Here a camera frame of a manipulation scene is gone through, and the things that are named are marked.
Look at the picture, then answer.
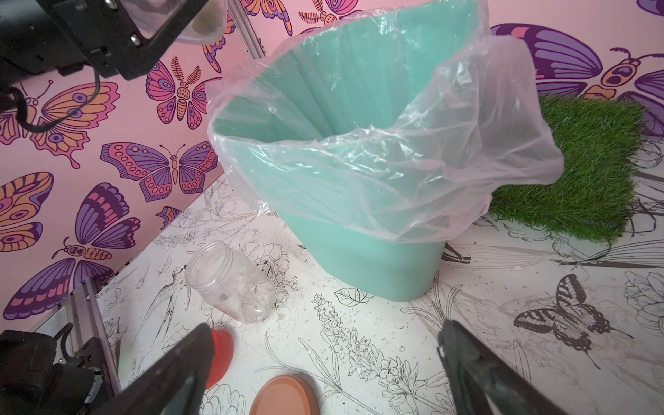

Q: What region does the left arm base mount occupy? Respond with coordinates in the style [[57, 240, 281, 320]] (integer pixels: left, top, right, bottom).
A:
[[1, 323, 117, 414]]

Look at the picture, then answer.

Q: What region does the aluminium front rail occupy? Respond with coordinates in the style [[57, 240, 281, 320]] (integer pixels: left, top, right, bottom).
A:
[[33, 280, 121, 397]]

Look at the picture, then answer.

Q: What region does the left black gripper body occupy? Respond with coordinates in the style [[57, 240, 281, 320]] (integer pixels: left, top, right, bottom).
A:
[[1, 0, 86, 85]]

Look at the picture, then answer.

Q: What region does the teal plastic trash bin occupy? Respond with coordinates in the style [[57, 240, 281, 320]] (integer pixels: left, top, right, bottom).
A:
[[209, 1, 483, 302]]

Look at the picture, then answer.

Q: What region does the clear jar of peanuts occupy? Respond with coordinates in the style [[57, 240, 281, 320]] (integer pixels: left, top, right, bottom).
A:
[[185, 241, 277, 323]]

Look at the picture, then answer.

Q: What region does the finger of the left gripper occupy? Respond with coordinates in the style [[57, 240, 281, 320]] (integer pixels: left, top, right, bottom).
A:
[[48, 1, 181, 81]]

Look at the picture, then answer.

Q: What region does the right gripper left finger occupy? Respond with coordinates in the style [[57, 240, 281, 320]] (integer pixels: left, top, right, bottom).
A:
[[94, 323, 214, 415]]

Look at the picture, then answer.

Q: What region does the clear plastic bin liner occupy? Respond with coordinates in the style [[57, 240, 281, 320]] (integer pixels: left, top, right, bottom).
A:
[[207, 1, 564, 243]]

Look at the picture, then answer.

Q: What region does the brown-lid peanut jar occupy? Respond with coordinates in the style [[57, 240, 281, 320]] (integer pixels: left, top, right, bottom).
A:
[[121, 0, 228, 45]]

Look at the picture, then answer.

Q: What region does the brown jar lid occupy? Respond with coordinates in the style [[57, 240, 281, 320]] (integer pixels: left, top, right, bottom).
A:
[[249, 375, 320, 415]]

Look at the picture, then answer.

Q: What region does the red jar lid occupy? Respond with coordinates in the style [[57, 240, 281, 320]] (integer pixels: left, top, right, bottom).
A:
[[206, 329, 234, 390]]

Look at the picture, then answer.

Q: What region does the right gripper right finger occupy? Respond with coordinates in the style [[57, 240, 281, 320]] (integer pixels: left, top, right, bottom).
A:
[[437, 320, 564, 415]]

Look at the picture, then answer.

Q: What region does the green artificial grass mat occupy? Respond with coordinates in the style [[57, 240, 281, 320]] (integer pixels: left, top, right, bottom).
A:
[[489, 95, 645, 243]]

